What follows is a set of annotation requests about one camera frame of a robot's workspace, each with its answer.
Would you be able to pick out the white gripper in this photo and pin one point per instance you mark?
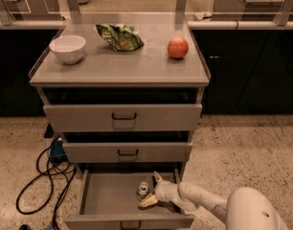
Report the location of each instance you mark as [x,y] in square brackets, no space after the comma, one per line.
[166,191]

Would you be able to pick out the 7up soda can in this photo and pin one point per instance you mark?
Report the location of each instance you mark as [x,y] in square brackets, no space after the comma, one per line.
[142,190]

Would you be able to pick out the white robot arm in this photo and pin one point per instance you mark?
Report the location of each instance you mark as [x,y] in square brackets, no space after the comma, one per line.
[245,208]

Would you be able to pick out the grey bottom drawer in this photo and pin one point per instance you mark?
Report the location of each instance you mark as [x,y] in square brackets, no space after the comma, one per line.
[109,201]

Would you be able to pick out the grey drawer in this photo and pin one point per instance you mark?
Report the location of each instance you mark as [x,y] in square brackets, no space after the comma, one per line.
[127,152]
[109,201]
[122,117]

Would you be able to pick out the grey middle drawer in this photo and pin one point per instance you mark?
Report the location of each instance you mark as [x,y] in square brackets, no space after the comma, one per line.
[127,152]

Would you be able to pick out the grey drawer cabinet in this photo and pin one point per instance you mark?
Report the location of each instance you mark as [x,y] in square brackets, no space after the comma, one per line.
[144,76]

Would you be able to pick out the grey top drawer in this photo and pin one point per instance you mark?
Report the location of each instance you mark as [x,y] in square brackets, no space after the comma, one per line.
[122,117]

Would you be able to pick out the blue power adapter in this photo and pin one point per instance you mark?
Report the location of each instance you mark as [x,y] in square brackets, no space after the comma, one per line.
[56,151]

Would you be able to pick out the red apple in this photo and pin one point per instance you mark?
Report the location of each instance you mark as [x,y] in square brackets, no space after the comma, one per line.
[178,47]

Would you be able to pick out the green chip bag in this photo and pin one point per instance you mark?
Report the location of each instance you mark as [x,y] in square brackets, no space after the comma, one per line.
[120,37]

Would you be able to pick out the white ceramic bowl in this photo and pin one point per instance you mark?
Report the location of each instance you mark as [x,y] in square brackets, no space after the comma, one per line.
[69,49]

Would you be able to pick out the grey railing bar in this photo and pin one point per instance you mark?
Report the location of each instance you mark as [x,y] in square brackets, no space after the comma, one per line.
[194,25]

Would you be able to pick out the background grey cabinet left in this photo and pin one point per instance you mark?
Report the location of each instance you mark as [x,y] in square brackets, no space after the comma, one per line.
[33,9]

